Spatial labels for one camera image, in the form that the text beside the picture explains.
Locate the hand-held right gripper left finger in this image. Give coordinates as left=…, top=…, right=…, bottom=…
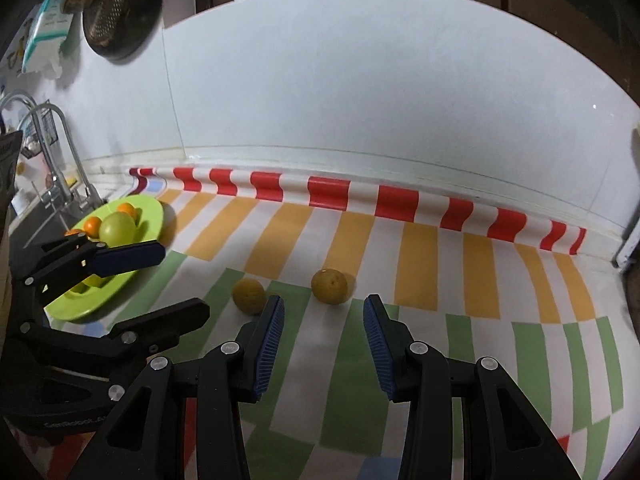
left=67, top=295, right=286, bottom=480

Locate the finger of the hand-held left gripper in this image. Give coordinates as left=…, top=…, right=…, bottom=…
left=10, top=234, right=167, bottom=333
left=20, top=298, right=211, bottom=378

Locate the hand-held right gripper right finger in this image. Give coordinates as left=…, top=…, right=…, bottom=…
left=362, top=294, right=583, bottom=480

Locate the green plate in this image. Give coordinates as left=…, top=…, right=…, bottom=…
left=45, top=195, right=166, bottom=322

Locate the speckled yellow fruit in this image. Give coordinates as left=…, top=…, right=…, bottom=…
left=232, top=279, right=267, bottom=316
left=311, top=268, right=349, bottom=305

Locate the green apple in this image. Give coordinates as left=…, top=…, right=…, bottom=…
left=98, top=211, right=137, bottom=246

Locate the metal faucet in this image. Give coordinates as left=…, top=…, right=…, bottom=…
left=0, top=91, right=103, bottom=211

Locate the striped tablecloth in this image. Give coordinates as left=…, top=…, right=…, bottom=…
left=15, top=166, right=628, bottom=480

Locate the dark printed packet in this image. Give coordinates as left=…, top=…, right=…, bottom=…
left=0, top=130, right=25, bottom=196

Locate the teal and white packet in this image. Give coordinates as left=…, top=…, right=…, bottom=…
left=21, top=0, right=88, bottom=78

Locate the hanging metal strainer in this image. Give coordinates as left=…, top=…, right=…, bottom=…
left=82, top=0, right=170, bottom=61

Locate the metal mesh strainer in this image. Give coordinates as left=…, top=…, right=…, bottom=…
left=62, top=0, right=136, bottom=53

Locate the white plastic rack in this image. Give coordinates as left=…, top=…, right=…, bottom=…
left=612, top=230, right=640, bottom=273

